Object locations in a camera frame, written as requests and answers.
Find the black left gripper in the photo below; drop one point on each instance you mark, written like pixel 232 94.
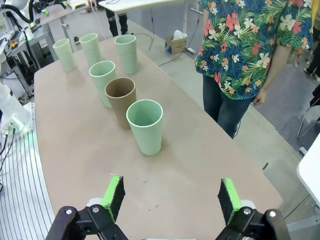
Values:
pixel 40 6

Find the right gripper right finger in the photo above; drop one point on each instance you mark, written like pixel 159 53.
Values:
pixel 228 200

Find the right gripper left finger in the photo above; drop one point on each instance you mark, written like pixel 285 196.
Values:
pixel 112 200

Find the brown plastic cup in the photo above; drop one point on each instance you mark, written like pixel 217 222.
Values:
pixel 117 107

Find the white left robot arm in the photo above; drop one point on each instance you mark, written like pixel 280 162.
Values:
pixel 15 22

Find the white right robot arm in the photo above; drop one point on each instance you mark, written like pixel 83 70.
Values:
pixel 12 110

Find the person's left forearm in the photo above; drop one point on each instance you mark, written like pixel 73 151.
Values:
pixel 277 67

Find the white desk holding basket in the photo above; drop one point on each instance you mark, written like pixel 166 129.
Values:
pixel 311 170

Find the person's left hand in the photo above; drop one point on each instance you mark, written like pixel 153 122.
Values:
pixel 260 98

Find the bystander in dark trousers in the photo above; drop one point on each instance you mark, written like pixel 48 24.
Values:
pixel 117 22

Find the white side desk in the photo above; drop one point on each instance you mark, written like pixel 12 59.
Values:
pixel 130 5

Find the white slotted mounting plate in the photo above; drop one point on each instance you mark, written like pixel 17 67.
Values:
pixel 22 187

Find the grey metal chair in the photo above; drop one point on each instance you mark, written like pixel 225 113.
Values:
pixel 310 120

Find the brown cardboard box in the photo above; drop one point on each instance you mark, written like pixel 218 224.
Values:
pixel 176 46

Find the white crumpled paper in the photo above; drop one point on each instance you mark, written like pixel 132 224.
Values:
pixel 179 35

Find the white power strip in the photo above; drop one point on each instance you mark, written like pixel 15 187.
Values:
pixel 190 50

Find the person in floral shirt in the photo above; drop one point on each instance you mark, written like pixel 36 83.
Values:
pixel 237 50

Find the aluminium profile frame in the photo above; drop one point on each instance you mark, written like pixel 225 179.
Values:
pixel 42 42

